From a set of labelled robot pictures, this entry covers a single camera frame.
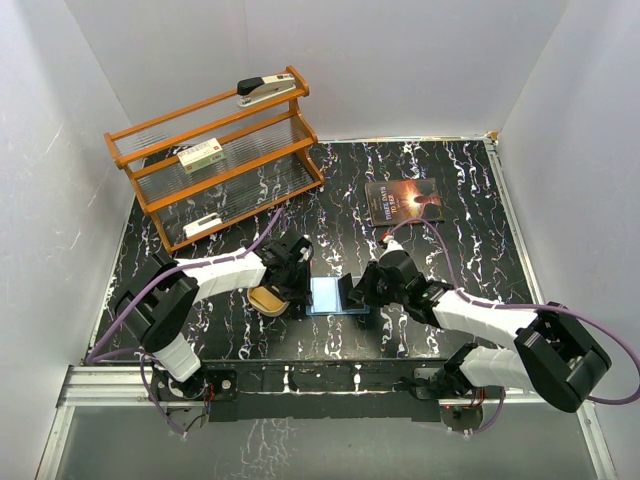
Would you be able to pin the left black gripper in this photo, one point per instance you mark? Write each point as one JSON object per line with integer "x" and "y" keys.
{"x": 301, "y": 293}

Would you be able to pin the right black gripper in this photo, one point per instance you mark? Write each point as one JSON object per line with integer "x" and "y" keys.
{"x": 364, "y": 289}

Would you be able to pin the blue leather card holder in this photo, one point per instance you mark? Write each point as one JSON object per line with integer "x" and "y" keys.
{"x": 330, "y": 297}

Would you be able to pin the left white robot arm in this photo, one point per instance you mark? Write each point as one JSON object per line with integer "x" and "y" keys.
{"x": 155, "y": 304}

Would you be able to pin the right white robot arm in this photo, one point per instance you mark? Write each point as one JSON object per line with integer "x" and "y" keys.
{"x": 545, "y": 350}

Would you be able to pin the white card on rack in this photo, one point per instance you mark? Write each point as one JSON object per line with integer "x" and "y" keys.
{"x": 198, "y": 226}

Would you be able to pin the dark book with sunset cover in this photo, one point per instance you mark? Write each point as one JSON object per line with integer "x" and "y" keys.
{"x": 393, "y": 202}

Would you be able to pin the orange wooden three-tier rack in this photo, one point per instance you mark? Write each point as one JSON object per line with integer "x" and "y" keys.
{"x": 214, "y": 163}

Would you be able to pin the green and white small box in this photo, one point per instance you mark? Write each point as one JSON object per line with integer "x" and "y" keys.
{"x": 201, "y": 155}

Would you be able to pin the black and beige stapler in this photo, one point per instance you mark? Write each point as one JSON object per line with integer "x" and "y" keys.
{"x": 255, "y": 90}

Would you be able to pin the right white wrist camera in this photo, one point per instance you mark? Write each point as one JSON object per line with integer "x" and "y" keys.
{"x": 388, "y": 243}

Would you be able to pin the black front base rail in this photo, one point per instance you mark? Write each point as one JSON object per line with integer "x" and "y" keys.
{"x": 334, "y": 389}

